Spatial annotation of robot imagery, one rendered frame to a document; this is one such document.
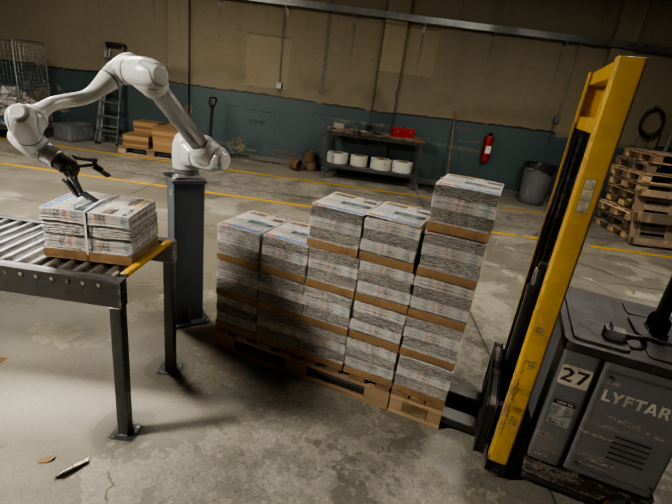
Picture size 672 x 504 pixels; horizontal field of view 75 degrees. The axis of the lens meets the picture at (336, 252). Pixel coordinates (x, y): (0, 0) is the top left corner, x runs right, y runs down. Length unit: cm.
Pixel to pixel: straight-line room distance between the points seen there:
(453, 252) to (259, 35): 756
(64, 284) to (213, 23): 778
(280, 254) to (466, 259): 99
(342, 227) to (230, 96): 726
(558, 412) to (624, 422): 24
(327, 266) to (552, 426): 128
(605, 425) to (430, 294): 90
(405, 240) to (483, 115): 715
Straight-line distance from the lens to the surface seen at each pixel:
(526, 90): 934
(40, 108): 218
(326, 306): 240
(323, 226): 226
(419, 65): 894
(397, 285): 222
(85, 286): 205
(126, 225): 202
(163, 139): 867
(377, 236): 217
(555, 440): 233
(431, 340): 230
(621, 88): 183
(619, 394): 220
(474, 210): 205
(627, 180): 812
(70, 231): 215
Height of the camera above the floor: 164
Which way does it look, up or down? 21 degrees down
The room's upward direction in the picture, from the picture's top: 8 degrees clockwise
